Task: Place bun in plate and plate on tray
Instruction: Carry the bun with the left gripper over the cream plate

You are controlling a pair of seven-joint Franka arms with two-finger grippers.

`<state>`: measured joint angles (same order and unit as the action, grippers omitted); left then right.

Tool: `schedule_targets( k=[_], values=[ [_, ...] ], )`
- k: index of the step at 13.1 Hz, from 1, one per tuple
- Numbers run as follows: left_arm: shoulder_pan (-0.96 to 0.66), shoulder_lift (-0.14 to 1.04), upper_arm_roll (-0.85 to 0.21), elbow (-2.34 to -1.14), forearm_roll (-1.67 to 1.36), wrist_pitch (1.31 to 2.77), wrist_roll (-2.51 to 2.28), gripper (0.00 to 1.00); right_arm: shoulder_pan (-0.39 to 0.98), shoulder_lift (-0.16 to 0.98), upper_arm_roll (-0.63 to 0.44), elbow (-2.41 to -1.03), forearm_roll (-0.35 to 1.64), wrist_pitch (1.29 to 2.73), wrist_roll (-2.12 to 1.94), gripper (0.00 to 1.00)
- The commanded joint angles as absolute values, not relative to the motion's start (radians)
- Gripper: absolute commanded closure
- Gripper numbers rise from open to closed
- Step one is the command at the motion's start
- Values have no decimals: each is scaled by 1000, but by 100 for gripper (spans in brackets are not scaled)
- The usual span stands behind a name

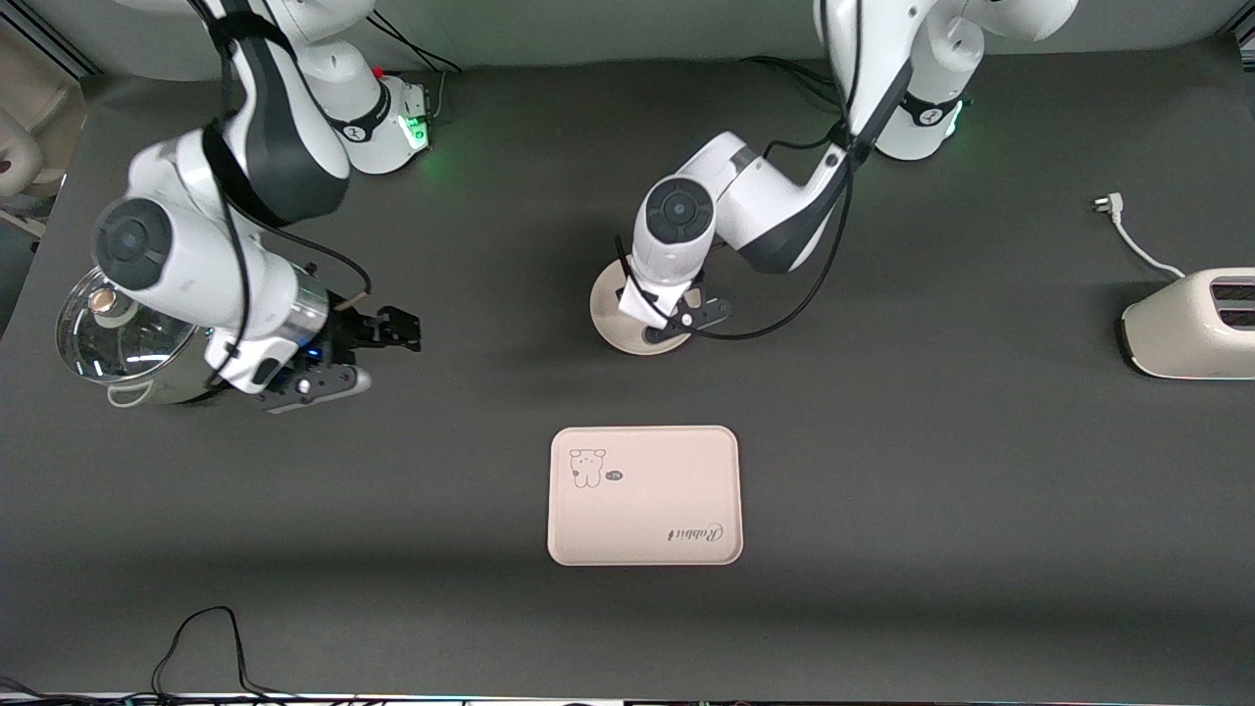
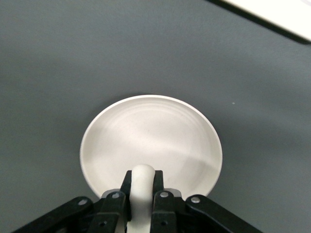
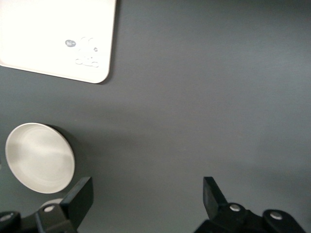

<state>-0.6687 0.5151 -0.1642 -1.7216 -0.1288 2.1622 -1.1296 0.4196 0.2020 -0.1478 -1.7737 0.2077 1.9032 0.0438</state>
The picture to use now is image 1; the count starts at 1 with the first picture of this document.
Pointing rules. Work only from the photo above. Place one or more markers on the round cream plate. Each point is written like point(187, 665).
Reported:
point(613, 319)

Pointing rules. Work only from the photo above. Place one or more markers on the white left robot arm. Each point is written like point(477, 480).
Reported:
point(775, 196)

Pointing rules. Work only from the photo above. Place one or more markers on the beige background object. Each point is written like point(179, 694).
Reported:
point(34, 118)

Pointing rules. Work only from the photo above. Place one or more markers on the cream tray with rabbit print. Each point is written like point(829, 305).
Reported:
point(647, 510)

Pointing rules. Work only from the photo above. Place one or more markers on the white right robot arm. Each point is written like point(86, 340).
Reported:
point(196, 265)

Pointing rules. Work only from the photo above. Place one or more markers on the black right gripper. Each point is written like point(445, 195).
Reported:
point(349, 331)

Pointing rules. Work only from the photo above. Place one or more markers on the cream toaster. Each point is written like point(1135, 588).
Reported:
point(1186, 333)

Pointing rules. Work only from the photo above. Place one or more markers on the glass pot lid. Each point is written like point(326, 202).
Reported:
point(118, 353)

